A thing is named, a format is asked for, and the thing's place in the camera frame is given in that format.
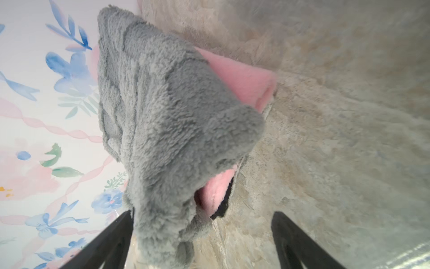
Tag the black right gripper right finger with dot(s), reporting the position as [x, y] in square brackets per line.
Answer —
[295, 249]

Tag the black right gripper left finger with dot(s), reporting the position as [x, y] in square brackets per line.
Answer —
[109, 249]

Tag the grey fluffy blanket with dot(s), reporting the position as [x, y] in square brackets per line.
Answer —
[173, 124]

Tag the pink fluffy blanket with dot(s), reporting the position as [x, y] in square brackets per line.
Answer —
[253, 86]

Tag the black white patterned blanket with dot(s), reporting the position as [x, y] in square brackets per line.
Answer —
[223, 207]

